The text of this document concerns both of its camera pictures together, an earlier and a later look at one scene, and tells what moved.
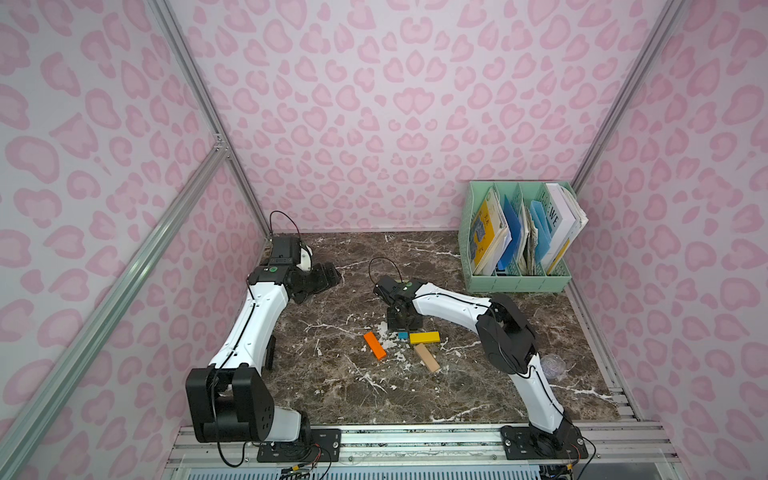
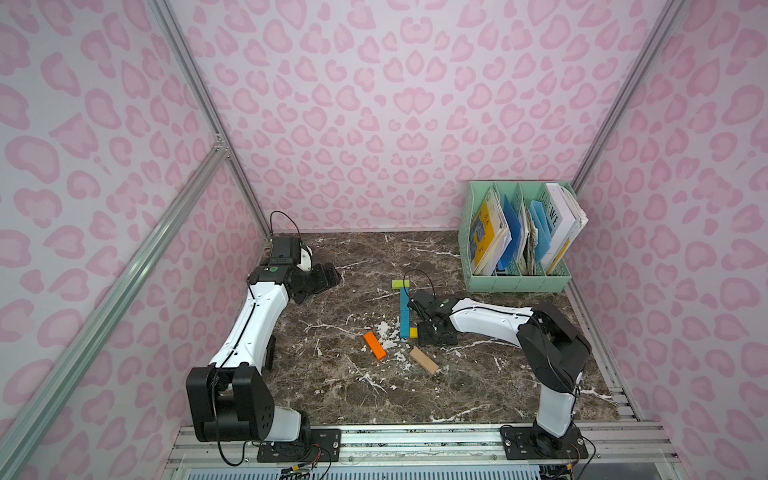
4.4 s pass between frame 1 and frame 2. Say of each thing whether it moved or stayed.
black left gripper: stayed
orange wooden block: stayed
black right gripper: moved
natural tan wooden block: moved
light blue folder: stayed
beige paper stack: stayed
